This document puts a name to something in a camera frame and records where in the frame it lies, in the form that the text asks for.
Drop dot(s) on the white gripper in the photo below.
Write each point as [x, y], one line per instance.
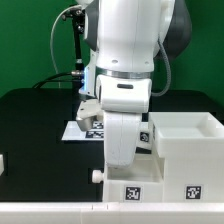
[121, 105]

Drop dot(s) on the white drawer box front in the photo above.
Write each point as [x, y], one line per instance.
[144, 143]

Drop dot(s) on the white drawer box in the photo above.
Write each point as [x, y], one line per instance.
[144, 143]
[142, 182]

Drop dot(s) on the white drawer cabinet frame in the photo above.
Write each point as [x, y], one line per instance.
[190, 148]

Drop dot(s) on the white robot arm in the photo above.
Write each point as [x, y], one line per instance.
[125, 38]

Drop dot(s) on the white paper marker sheet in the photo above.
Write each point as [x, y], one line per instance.
[73, 133]

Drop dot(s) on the white left barrier block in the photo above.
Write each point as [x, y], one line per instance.
[1, 164]

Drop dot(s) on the black camera on stand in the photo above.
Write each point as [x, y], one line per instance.
[77, 15]

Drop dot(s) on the white front barrier rail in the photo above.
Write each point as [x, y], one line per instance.
[111, 213]

